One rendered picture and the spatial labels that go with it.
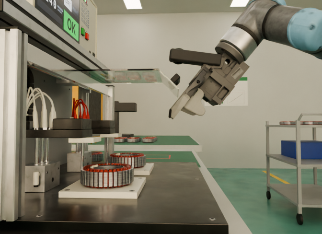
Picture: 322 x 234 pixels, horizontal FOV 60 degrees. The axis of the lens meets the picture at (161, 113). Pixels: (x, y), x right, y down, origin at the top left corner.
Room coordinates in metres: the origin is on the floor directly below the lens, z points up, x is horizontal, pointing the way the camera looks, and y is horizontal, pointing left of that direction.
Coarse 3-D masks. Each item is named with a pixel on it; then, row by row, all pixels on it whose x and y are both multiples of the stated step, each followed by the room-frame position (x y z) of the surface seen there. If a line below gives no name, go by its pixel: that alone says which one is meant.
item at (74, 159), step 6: (72, 156) 0.82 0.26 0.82; (78, 156) 0.82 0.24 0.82; (84, 156) 0.82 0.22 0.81; (90, 156) 0.88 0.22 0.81; (72, 162) 0.82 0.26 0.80; (78, 162) 0.82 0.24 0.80; (84, 162) 0.82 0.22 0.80; (90, 162) 0.88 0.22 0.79; (72, 168) 0.82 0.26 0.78; (78, 168) 0.82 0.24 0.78
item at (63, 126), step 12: (60, 120) 0.58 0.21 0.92; (72, 120) 0.58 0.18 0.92; (84, 120) 0.59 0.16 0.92; (36, 132) 0.58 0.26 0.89; (48, 132) 0.57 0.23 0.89; (60, 132) 0.57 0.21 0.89; (72, 132) 0.57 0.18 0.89; (84, 132) 0.59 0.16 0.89; (36, 144) 0.58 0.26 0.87; (48, 144) 0.63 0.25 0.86; (36, 156) 0.58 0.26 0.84; (48, 156) 0.63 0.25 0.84
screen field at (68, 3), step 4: (64, 0) 0.68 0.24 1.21; (68, 0) 0.70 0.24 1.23; (64, 4) 0.68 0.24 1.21; (68, 4) 0.70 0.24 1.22; (72, 4) 0.73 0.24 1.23; (68, 8) 0.71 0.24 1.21; (72, 8) 0.73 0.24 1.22; (76, 8) 0.76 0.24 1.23; (72, 12) 0.73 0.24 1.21; (76, 12) 0.76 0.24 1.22; (76, 16) 0.76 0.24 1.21
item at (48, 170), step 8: (32, 168) 0.57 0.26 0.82; (40, 168) 0.57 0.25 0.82; (48, 168) 0.59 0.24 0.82; (56, 168) 0.63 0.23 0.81; (32, 176) 0.57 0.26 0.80; (40, 176) 0.57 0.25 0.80; (48, 176) 0.59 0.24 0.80; (56, 176) 0.63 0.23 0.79; (32, 184) 0.57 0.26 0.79; (40, 184) 0.57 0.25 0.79; (48, 184) 0.59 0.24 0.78; (56, 184) 0.63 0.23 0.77
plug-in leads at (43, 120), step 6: (36, 90) 0.61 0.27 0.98; (30, 96) 0.59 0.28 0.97; (36, 96) 0.61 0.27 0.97; (42, 96) 0.58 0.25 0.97; (48, 96) 0.61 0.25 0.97; (30, 102) 0.60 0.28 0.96; (42, 102) 0.63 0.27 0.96; (42, 108) 0.63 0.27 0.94; (54, 108) 0.63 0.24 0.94; (36, 114) 0.59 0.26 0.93; (42, 114) 0.58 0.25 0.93; (54, 114) 0.61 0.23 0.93; (36, 120) 0.59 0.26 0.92; (42, 120) 0.58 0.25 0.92; (36, 126) 0.59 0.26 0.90; (42, 126) 0.58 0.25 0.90; (48, 126) 0.60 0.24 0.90
